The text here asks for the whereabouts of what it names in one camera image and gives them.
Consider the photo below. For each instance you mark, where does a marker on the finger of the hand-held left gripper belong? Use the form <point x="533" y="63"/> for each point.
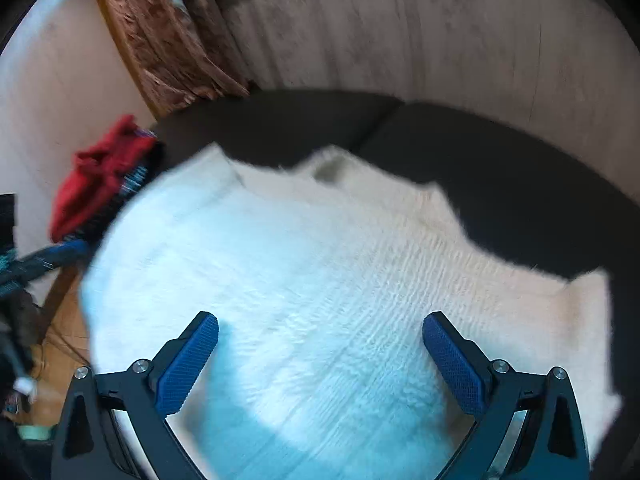
<point x="55" y="255"/>

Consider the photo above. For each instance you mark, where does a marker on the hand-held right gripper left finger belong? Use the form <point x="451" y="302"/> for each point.
<point x="185" y="360"/>

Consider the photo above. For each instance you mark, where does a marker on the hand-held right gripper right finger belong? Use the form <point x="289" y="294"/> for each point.
<point x="450" y="360"/>

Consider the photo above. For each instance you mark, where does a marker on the white knit sweater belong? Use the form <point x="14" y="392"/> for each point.
<point x="325" y="285"/>

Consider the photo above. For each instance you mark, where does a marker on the red garment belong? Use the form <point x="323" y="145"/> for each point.
<point x="95" y="180"/>

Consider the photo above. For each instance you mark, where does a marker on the brown floral curtain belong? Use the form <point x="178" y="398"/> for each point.
<point x="165" y="45"/>

